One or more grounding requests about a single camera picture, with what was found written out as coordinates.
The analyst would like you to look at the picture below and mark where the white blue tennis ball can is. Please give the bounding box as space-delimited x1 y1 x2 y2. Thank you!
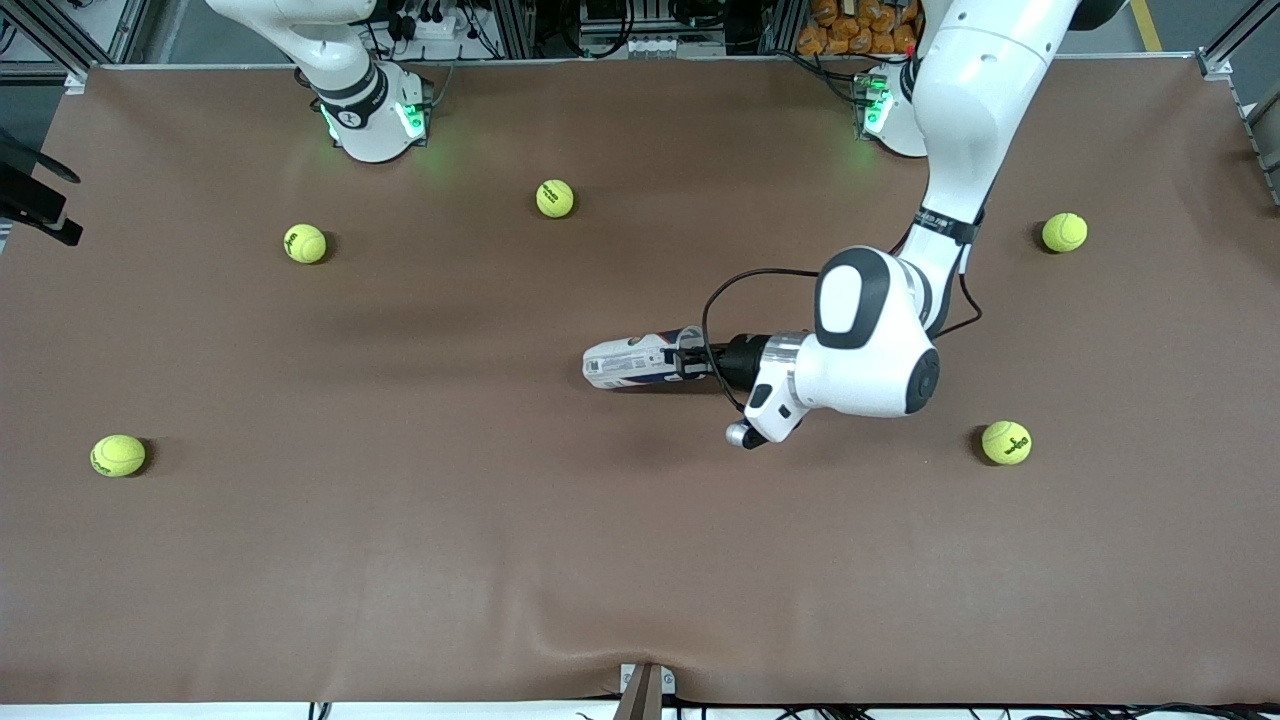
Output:
582 325 713 391

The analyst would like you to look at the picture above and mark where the brown table mat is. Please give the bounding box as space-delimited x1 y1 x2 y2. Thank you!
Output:
0 55 1280 707

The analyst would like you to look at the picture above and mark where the white terminal block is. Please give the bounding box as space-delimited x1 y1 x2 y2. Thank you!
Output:
578 35 728 58

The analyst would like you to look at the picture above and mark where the orange bumpy bag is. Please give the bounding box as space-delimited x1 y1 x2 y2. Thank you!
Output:
797 0 923 57

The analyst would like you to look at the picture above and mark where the white power strip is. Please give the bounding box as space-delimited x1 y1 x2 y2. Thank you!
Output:
393 8 471 43

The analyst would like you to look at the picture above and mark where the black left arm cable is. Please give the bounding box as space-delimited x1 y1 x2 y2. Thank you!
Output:
702 265 986 413

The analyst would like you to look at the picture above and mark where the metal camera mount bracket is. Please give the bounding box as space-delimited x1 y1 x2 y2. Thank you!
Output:
618 662 677 720

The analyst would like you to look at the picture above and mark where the aluminium frame post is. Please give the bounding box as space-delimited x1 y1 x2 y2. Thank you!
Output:
497 0 536 59
762 0 806 53

